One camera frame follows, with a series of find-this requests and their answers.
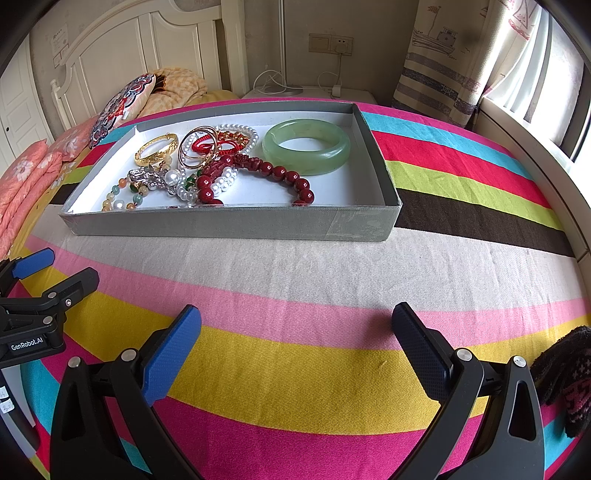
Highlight gold bangle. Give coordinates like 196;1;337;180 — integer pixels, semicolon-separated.
135;133;180;168

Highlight white sheer curtain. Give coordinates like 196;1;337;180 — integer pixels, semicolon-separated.
485;0;587;153

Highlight dark red bead bracelet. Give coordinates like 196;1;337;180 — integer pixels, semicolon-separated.
196;154;315;207

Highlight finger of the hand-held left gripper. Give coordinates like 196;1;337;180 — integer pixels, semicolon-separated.
0;268;100;330
0;247;56;296

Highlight white charger with cable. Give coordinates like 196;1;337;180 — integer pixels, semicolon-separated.
318;53;343;99

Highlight white window sill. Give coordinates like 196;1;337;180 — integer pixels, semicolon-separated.
475;99;591;264

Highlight colourful striped cloth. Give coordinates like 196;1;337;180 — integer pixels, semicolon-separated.
9;98;578;480

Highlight black knitted glove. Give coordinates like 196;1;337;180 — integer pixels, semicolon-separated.
530;325;591;439

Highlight white pearl necklace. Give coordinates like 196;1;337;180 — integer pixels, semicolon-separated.
178;124;258;206

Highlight silver brooch with pearl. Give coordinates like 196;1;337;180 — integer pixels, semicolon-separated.
127;167;183;195

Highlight printed beige curtain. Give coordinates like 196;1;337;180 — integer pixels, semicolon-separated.
392;0;513;130

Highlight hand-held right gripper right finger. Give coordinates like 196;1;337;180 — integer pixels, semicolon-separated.
392;302;546;480

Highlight window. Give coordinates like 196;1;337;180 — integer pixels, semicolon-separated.
561;46;591;167

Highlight rose gold ring bangles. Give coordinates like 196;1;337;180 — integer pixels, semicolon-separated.
178;126;220;171

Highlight white nightstand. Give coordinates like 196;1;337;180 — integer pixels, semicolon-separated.
241;85;376;108

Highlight yellow floral bedsheet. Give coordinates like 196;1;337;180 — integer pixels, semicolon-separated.
198;90;241;108

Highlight green jade bangle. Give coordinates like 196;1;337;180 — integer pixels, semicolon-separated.
262;118;352;175

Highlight red cord bracelet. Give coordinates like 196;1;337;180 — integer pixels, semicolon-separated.
190;130;250;160

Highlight white wooden headboard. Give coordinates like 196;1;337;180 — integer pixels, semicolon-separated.
50;0;250;139

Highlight white floor lamp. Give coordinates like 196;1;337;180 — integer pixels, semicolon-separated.
263;0;305;97

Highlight white door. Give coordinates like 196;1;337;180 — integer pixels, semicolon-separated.
0;58;55;160

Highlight round patterned cushion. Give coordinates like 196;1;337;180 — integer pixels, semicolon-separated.
90;73;158;148

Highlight white coiled cable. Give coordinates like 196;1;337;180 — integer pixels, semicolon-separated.
253;69;287;95

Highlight multicolour bead bracelet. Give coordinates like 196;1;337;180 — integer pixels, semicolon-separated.
102;178;148;212

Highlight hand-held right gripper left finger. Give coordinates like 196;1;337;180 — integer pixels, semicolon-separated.
50;305;202;480

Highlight grey cardboard box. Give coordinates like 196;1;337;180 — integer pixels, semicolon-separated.
60;100;402;243

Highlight pink floral quilt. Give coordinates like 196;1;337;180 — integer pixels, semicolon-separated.
0;122;100;259

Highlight orange checked blanket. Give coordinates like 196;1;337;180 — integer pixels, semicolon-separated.
139;67;211;118

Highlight beige wall socket panel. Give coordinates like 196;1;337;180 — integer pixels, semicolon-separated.
308;33;354;57

